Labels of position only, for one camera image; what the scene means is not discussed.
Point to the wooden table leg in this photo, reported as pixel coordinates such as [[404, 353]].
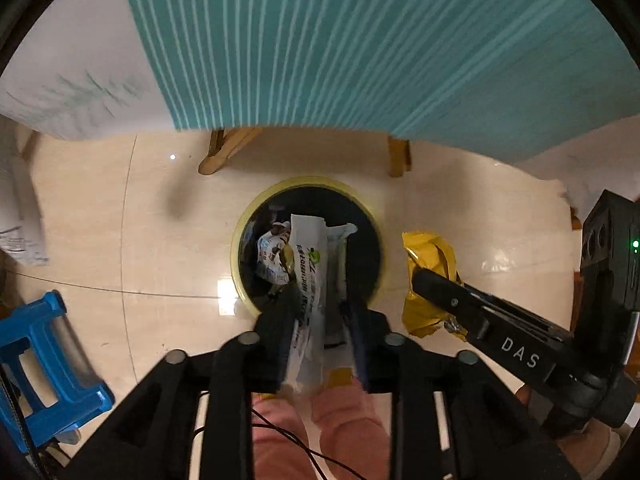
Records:
[[223, 145], [399, 157]]

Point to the yellow wrapper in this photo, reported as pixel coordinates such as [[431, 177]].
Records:
[[433, 281]]

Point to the kinder chocolate wrapper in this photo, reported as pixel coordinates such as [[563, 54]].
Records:
[[271, 261]]

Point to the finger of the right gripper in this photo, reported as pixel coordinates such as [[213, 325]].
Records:
[[493, 324]]

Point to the right yellow slipper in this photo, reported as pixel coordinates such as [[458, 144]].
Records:
[[339, 377]]

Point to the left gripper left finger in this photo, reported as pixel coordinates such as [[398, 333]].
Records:
[[276, 326]]

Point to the green snack bag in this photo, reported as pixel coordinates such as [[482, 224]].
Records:
[[321, 340]]

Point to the blue plastic stool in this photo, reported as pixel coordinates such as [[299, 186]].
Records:
[[31, 328]]

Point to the yellow rim trash bin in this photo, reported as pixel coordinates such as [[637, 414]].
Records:
[[308, 196]]

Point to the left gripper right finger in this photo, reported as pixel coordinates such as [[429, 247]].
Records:
[[367, 330]]

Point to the leaf print teal tablecloth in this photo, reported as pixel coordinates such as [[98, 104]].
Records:
[[551, 86]]

